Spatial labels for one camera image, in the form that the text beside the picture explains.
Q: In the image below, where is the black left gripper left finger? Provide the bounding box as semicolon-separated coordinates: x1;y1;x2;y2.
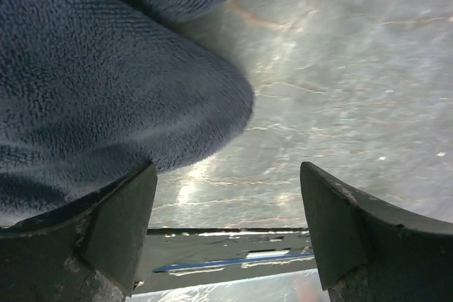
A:
1;163;157;301

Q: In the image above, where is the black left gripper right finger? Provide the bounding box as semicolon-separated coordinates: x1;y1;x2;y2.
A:
300;162;452;301

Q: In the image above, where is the blue-grey towel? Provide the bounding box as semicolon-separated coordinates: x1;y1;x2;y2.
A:
1;0;254;226

